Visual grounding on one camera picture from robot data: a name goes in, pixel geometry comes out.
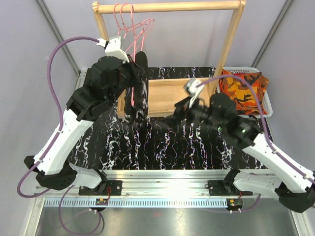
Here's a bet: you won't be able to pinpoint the aluminium mounting rail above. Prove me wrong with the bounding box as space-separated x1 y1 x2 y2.
36 169 279 197

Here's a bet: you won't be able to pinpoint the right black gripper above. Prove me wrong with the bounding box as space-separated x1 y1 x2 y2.
162 94 225 133

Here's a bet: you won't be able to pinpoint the black white patterned trousers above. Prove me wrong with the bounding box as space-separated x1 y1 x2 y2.
124 51 149 123

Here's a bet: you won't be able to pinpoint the white plastic basket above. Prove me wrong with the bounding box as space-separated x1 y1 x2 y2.
217 67 273 119

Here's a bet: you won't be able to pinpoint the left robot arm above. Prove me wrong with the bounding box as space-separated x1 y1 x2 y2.
24 52 148 195

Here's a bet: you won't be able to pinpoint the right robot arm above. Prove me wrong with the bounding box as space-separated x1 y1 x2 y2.
163 93 315 213

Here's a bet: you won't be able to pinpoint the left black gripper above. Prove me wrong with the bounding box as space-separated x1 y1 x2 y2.
108 54 144 104

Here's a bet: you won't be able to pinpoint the wooden clothes rack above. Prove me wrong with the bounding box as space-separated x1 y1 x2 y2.
92 0 246 117

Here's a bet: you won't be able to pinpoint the white slotted cable duct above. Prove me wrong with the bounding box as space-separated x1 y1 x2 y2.
44 197 227 208

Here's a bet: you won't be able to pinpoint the pink wire hanger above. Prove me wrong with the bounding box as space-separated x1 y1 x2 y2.
113 2 138 55
131 53 135 108
125 4 155 59

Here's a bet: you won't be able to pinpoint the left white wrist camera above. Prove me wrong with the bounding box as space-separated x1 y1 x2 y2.
96 36 129 63

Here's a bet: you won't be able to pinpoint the orange camouflage trousers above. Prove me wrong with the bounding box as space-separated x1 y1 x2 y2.
219 69 269 116

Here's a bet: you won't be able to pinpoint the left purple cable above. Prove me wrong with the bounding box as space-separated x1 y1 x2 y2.
16 36 101 199

